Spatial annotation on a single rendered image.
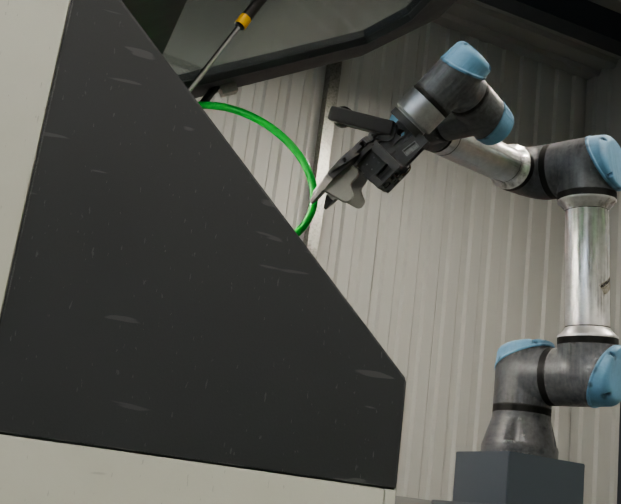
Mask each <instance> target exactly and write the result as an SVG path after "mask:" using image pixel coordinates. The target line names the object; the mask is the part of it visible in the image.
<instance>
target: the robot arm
mask: <svg viewBox="0 0 621 504"><path fill-rule="evenodd" d="M490 71H491V66H490V65H489V63H488V62H487V61H486V60H485V58H484V57H483V56H482V55H481V54H480V53H479V52H478V51H477V50H476V49H474V48H473V47H472V46H471V45H470V44H468V43H467V42H464V41H459V42H457V43H456V44H455V45H454V46H453V47H451V48H450V49H449V50H448V51H447V52H446V53H445V54H444V55H442V56H441V57H440V59H439V60H438V61H437V62H436V63H435V65H434V66H433V67H432V68H431V69H430V70H429V71H428V72H427V73H426V74H425V75H424V76H423V77H422V78H421V79H420V80H419V81H418V82H417V83H416V84H415V85H414V87H412V88H411V89H410V90H409V91H408V92H407V93H406V94H405V95H404V96H403V97H402V98H401V100H400V101H399V102H398V103H397V105H398V106H399V107H398V108H397V107H395V108H394V109H393V110H392V111H391V113H392V115H391V117H390V119H389V120H388V119H384V118H380V117H376V116H372V115H368V114H364V113H360V112H356V111H352V110H351V109H350V108H348V107H346V106H340V107H336V106H332V107H331V108H330V111H329V114H328V119H329V120H330V121H332V122H333V123H334V124H335V125H336V126H337V127H340V128H347V127H350V128H354V129H358V130H362V131H365V132H369V134H368V136H365V137H363V138H362V139H361V140H360V141H359V142H358V143H356V144H355V145H354V146H353V148H352V149H350V150H349V151H348V152H347V153H345V154H344V155H343V156H342V157H341V158H340V159H339V160H338V161H337V162H336V163H335V164H334V166H333V167H332V168H331V169H330V170H329V171H328V173H327V174H326V175H325V176H324V177H323V179H322V180H321V181H320V183H319V184H318V185H317V187H316V188H315V189H314V191H313V194H312V197H311V199H310V203H311V204H313V203H315V202H316V201H317V200H318V199H319V198H320V197H321V196H322V195H323V194H324V193H325V192H326V193H328V194H327V195H326V198H325V203H324V209H325V210H326V209H328V208H329V207H330V206H332V205H333V204H334V203H335V202H336V201H337V200H340V201H342V202H344V203H348V204H350V205H351V206H353V207H355V208H357V209H359V208H362V207H363V206H364V204H365V199H364V196H363V193H362V188H363V187H364V186H365V184H366V183H367V179H368V180H369V181H370V182H371V183H373V184H374V185H375V186H376V187H377V188H378V189H380V190H382V191H383V192H387V193H389V192H390V191H391V190H392V189H393V188H394V187H395V186H396V185H397V184H398V183H399V182H400V181H401V180H402V179H403V178H404V177H405V176H406V175H407V174H408V173H409V171H410V169H411V165H410V164H411V163H412V162H413V161H414V160H415V159H416V158H417V156H418V155H419V154H420V153H421V152H422V151H423V150H424V149H425V150H426V151H429V152H432V153H434V154H436V155H439V156H441V157H443V158H445V159H448V160H450V161H452V162H454V163H457V164H459V165H461V166H464V167H466V168H468V169H470V170H473V171H475V172H477V173H480V174H482V175H484V176H486V177H489V178H491V180H492V182H493V183H494V184H495V185H496V186H497V187H499V188H501V189H504V190H506V191H509V192H511V193H514V194H517V195H521V196H525V197H529V198H534V199H541V200H552V199H557V204H558V205H559V206H560V207H561V208H562V209H563V210H564V211H565V328H564V330H563V331H562V332H561V333H560V334H559V335H558V336H557V347H555V345H554V344H553V343H552V342H550V341H547V340H543V339H520V340H514V341H510V342H507V343H505V344H503V345H502V346H501V347H500V348H499V349H498V351H497V357H496V363H495V366H494V369H495V380H494V395H493V409H492V417H491V420H490V423H489V425H488V427H487V430H486V432H485V435H484V438H483V440H482V443H481V451H512V452H518V453H524V454H530V455H535V456H541V457H547V458H553V459H558V456H559V451H558V448H557V446H556V441H555V436H554V432H553V428H552V424H551V413H552V406H567V407H591V408H599V407H612V406H615V405H617V404H619V403H620V402H621V345H619V337H618V336H617V335H616V334H615V333H614V332H613V331H612V330H611V328H610V235H609V211H610V209H611V208H612V207H613V206H614V205H615V204H616V203H617V191H621V148H620V146H619V144H618V143H617V142H616V140H615V139H613V138H612V137H611V136H608V135H596V136H590V135H589V136H586V137H583V138H578V139H573V140H567V141H562V142H556V143H551V144H545V145H539V146H533V147H522V146H520V145H518V144H508V145H507V144H505V143H503V142H501V141H503V140H504V139H505V138H506V137H507V136H508V135H509V134H510V132H511V130H512V128H513V125H514V117H513V114H512V112H511V111H510V109H509V108H508V106H507V105H506V104H505V102H504V100H503V99H500V97H499V96H498V95H497V94H496V93H495V92H494V91H493V89H492V88H491V87H490V86H489V85H488V84H487V83H486V81H485V79H486V76H487V75H488V74H489V73H490ZM352 165H354V166H352ZM408 166H409V168H410V169H409V168H408ZM408 169H409V170H408Z"/></svg>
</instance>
